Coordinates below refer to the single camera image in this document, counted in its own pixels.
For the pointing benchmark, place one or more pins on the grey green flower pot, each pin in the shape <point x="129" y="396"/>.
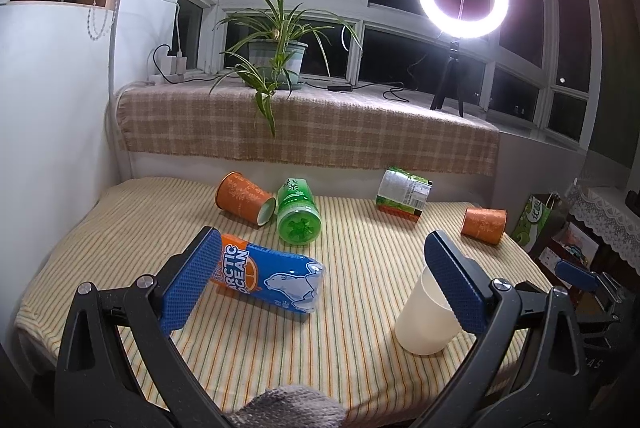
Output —
<point x="296" y="58"/>

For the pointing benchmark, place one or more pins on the white power strip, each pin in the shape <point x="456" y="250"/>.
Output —
<point x="167" y="78"/>

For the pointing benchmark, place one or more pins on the spider plant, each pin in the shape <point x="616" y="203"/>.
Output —
<point x="272" y="15"/>

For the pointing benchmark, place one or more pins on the white window frame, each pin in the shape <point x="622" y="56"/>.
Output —
<point x="360" y="10"/>

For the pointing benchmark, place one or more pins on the blue orange drink bottle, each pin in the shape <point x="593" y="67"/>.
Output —
<point x="280" y="280"/>

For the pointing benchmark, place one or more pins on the black tripod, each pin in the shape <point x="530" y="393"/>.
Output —
<point x="450" y="73"/>

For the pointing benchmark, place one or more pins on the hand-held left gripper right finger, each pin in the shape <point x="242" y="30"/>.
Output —
<point x="455" y="280"/>

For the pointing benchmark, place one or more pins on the checked orange blanket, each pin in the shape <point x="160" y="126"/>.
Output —
<point x="350" y="128"/>

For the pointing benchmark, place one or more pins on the white lace cloth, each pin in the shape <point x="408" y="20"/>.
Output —
<point x="607" y="213"/>

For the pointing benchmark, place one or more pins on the green paper bag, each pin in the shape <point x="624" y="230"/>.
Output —
<point x="537" y="220"/>

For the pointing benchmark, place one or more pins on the green plastic bottle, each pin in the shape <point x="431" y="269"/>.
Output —
<point x="297" y="213"/>

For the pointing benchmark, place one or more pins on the cream plastic cup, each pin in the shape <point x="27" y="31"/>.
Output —
<point x="425" y="323"/>

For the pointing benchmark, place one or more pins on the white charger plug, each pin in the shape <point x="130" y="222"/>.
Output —
<point x="176" y="60"/>

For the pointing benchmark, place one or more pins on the orange paper cup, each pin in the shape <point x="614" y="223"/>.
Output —
<point x="484" y="224"/>
<point x="242" y="200"/>

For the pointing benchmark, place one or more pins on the colourful box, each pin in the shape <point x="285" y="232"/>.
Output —
<point x="577" y="243"/>

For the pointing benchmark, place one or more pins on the green orange labelled can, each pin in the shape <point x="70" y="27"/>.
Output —
<point x="404" y="195"/>

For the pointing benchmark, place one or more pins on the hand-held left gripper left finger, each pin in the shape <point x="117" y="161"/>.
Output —
<point x="192" y="280"/>

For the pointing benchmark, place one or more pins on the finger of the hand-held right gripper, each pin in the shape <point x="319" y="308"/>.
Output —
<point x="575" y="273"/>

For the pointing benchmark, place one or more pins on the grey knitted cloth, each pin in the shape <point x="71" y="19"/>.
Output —
<point x="292" y="405"/>

